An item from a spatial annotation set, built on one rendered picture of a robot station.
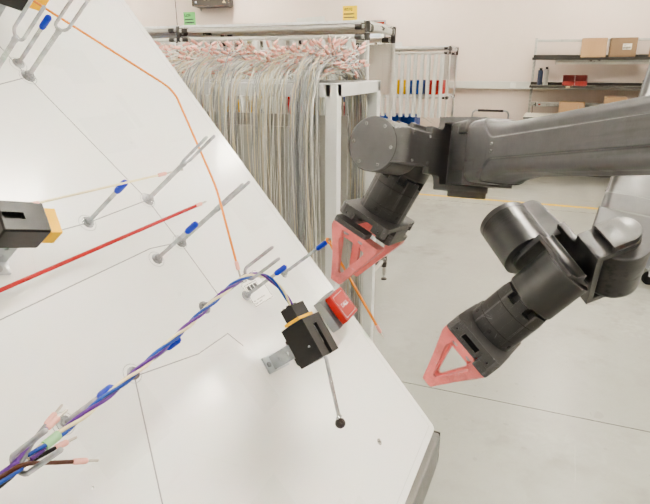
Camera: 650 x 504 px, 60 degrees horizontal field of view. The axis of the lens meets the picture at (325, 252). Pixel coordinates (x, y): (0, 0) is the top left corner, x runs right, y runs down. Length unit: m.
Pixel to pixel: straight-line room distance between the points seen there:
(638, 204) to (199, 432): 0.53
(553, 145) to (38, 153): 0.57
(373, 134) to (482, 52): 8.18
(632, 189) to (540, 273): 0.15
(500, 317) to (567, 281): 0.08
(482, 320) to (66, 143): 0.55
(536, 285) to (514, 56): 8.16
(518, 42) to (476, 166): 8.15
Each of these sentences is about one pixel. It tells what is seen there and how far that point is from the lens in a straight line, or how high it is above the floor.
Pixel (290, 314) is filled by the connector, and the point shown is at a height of 1.17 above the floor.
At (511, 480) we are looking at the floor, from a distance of 2.38.
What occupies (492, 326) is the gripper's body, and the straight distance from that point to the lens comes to 0.62.
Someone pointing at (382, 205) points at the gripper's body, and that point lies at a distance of 0.66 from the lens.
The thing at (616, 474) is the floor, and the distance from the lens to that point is 2.56.
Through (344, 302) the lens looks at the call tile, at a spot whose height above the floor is 1.11.
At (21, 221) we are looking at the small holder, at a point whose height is 1.34.
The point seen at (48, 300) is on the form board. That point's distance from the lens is 0.64.
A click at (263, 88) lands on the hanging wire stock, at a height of 1.43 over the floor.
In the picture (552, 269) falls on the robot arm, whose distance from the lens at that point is 0.59.
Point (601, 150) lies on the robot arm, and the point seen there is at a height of 1.42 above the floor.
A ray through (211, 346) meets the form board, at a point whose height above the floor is 1.14.
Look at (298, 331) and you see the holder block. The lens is 0.73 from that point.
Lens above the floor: 1.48
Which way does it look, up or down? 18 degrees down
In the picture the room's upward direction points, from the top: straight up
